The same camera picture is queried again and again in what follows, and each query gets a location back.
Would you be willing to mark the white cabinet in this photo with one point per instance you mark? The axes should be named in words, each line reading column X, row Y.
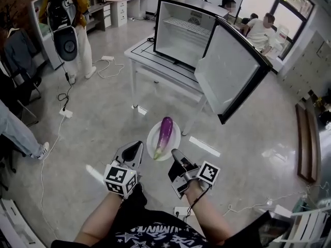
column 49, row 50

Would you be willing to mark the black and white fridge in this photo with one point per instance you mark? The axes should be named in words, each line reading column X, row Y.
column 227, row 68

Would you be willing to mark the person's left forearm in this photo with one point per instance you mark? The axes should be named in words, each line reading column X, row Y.
column 98, row 218

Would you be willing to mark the white round plate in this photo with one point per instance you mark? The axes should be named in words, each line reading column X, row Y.
column 151, row 141

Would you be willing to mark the grey hanging jacket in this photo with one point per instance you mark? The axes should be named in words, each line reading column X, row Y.
column 19, row 49

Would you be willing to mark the purple eggplant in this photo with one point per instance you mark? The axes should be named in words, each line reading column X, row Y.
column 165, row 133

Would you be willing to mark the white slatted rack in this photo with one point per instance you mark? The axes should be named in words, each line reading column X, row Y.
column 310, row 226

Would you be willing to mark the black and white backpack device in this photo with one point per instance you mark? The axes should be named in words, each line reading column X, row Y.
column 63, row 27

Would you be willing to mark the grey shelf unit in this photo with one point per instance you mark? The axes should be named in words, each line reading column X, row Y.
column 97, row 12

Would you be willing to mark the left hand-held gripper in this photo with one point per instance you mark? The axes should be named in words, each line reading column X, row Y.
column 117, row 178

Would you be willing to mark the brown wooden frame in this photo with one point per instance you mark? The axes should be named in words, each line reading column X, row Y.
column 309, row 143

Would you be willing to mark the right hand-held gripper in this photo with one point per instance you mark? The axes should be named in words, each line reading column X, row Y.
column 190, row 176

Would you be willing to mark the grey locker wall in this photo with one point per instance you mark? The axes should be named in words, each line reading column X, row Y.
column 307, row 66

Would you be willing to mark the white desk with drawers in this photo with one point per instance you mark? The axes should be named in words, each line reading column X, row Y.
column 124, row 8

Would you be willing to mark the white metal table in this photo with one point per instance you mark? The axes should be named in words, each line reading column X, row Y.
column 160, row 66

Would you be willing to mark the black office chair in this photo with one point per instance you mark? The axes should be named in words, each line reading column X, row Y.
column 18, row 92

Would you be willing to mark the white power strip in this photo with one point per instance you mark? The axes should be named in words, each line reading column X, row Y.
column 107, row 58
column 181, row 210
column 66, row 113

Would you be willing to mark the black-framed window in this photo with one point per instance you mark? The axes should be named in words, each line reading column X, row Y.
column 292, row 19

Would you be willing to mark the person's black star-print shirt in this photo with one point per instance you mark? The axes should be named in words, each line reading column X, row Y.
column 144, row 229

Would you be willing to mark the person's right forearm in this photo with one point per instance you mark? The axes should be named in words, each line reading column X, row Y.
column 207, row 213

